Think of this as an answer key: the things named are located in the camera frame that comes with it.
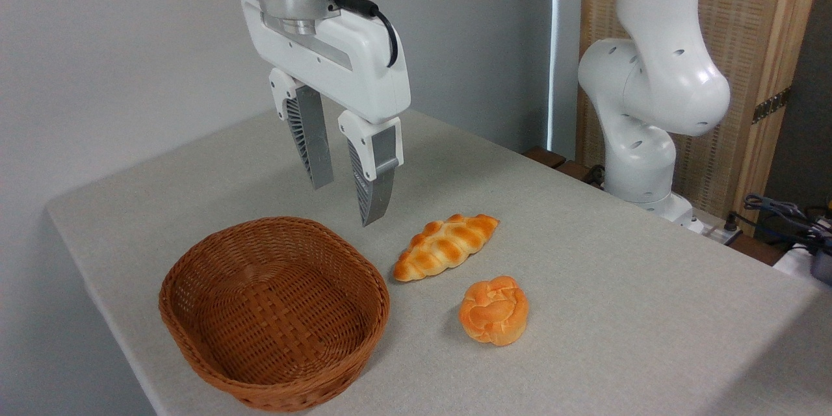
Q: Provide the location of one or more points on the black plug at robot base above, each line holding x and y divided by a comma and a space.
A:
732, 224

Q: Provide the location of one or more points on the brown woven wicker basket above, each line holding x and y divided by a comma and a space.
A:
273, 318

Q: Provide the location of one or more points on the dark metal screen hinge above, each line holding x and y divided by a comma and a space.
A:
771, 105

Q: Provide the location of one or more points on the long braided bread loaf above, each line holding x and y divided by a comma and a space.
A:
443, 247

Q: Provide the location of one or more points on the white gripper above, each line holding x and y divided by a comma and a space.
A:
364, 71

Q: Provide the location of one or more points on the round orange bread bun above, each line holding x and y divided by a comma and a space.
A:
494, 312

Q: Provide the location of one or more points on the white vertical wall trim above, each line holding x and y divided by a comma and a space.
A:
553, 45

